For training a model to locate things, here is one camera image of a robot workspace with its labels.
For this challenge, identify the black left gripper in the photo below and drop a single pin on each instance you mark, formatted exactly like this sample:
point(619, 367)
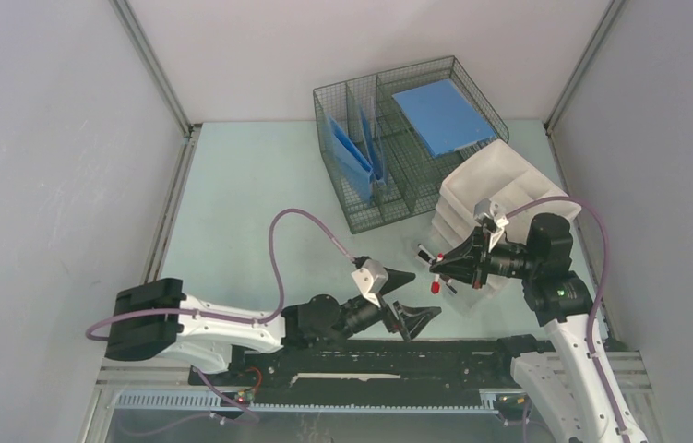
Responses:
point(412, 318)

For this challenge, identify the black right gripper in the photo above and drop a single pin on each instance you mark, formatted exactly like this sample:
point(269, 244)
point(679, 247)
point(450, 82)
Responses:
point(460, 262)

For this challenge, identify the black cap whiteboard marker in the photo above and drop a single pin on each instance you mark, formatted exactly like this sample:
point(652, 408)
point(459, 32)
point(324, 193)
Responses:
point(424, 255)

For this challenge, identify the white plastic drawer organizer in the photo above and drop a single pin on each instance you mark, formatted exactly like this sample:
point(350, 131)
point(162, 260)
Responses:
point(496, 177)

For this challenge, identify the blue folder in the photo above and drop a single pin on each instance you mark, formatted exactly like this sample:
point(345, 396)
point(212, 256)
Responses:
point(443, 118)
point(353, 164)
point(375, 152)

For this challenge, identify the red cap marker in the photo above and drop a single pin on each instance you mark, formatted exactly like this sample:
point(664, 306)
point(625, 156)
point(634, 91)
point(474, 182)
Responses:
point(438, 280)

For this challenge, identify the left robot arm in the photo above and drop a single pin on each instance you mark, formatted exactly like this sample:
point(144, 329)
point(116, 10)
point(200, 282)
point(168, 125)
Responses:
point(159, 320)

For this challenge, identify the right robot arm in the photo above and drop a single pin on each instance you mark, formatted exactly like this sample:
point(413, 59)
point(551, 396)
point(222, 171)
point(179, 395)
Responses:
point(589, 405)

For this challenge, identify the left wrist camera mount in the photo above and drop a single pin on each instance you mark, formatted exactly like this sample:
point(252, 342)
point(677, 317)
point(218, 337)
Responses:
point(370, 277)

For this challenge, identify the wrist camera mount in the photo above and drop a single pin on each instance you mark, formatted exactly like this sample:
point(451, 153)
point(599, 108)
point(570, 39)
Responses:
point(370, 277)
point(491, 217)

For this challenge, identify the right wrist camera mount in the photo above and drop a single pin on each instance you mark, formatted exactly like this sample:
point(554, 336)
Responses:
point(491, 217)

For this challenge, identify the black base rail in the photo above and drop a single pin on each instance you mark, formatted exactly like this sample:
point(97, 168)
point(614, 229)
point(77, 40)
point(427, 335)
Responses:
point(376, 373)

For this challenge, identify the green wire mesh organizer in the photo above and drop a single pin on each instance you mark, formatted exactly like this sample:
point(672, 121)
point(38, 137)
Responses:
point(413, 175)

